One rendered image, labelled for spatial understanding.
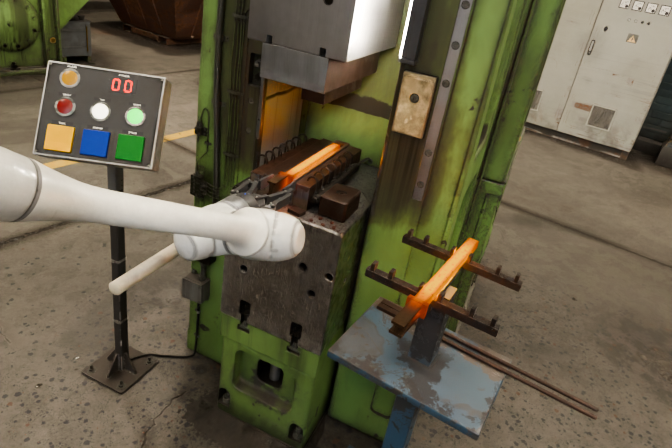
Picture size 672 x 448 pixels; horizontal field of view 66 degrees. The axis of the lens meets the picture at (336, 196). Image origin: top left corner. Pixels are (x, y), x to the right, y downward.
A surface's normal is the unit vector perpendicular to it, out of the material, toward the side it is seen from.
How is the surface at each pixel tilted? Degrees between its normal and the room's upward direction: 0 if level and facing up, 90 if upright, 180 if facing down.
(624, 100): 90
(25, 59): 90
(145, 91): 60
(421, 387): 0
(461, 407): 0
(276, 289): 90
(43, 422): 0
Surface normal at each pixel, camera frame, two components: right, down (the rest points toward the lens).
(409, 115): -0.40, 0.34
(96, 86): 0.09, -0.07
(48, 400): 0.15, -0.89
